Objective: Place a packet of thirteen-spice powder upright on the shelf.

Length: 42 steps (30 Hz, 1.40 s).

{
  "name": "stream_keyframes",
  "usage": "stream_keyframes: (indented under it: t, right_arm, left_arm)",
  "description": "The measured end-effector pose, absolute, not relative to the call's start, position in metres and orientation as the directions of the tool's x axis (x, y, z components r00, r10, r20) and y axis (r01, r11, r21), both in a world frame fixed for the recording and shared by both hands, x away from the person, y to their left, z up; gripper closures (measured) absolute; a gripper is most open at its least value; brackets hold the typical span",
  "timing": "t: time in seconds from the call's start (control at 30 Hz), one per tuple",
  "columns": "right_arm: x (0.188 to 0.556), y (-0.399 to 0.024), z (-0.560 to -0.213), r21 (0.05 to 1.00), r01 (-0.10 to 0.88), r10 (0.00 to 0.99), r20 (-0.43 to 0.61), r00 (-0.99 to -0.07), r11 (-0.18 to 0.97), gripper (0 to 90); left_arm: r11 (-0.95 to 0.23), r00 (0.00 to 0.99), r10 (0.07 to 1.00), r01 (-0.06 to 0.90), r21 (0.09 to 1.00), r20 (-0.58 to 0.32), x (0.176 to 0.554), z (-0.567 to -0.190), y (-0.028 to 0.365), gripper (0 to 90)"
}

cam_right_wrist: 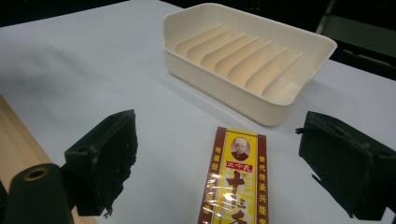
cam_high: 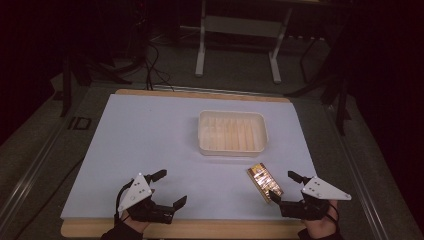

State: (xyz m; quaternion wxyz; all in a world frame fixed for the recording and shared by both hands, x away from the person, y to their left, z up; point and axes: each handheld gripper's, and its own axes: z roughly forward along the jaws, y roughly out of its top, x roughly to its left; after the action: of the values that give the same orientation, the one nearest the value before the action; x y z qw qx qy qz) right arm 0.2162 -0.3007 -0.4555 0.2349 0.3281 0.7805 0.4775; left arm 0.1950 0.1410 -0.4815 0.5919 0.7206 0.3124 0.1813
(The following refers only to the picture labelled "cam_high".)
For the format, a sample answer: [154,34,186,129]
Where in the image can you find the person's right hand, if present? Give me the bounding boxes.
[301,199,340,240]

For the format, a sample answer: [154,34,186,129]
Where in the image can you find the person's left hand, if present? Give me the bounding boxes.
[121,212,150,233]

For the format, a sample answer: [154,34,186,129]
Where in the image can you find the black floor cables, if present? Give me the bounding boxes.
[143,41,175,92]

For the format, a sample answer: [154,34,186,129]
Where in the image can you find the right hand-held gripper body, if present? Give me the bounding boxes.
[279,175,352,221]

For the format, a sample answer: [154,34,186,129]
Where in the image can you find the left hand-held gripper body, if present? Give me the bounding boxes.
[117,172,175,225]

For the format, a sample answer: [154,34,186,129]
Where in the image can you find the white metal stand frame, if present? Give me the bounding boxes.
[194,0,295,85]

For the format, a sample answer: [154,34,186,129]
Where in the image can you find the gold foil snack packet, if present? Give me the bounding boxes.
[246,162,285,204]

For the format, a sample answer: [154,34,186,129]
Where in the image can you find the black metal stand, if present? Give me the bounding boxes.
[285,29,353,137]
[59,49,134,118]

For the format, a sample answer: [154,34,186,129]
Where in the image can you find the black wrist strap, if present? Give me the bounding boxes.
[324,203,340,225]

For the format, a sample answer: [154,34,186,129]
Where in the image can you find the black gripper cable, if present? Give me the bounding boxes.
[114,179,135,225]

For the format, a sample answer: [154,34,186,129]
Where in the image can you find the black rectangular floor bracket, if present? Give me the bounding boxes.
[67,116,92,131]

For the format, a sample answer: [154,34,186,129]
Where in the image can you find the pale blue table mat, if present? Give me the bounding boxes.
[60,93,318,221]

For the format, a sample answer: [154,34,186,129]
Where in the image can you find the grey metal floor rail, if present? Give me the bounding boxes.
[324,103,389,240]
[0,123,73,231]

